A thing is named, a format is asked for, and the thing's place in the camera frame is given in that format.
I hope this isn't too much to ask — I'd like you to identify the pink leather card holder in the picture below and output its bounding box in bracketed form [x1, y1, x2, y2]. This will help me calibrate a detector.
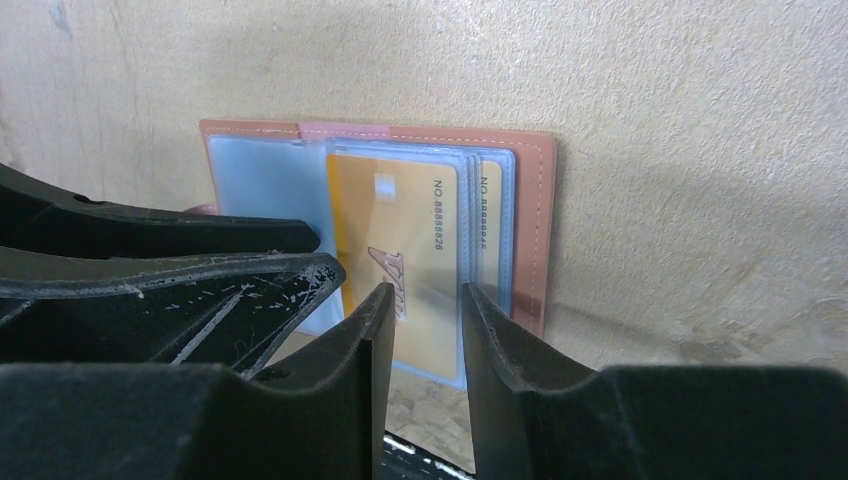
[185, 118, 559, 339]

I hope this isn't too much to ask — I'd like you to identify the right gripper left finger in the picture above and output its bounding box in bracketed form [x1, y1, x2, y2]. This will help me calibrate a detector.
[245, 283, 395, 479]

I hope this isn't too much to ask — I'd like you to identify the orange credit card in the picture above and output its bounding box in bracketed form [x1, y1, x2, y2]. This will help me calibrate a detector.
[326, 153, 459, 381]
[480, 160, 503, 300]

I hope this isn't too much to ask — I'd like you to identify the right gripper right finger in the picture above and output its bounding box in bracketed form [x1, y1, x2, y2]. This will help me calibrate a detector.
[462, 283, 610, 479]

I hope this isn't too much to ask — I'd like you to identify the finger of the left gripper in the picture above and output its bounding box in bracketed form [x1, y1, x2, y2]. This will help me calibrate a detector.
[1, 166, 320, 259]
[1, 248, 345, 378]

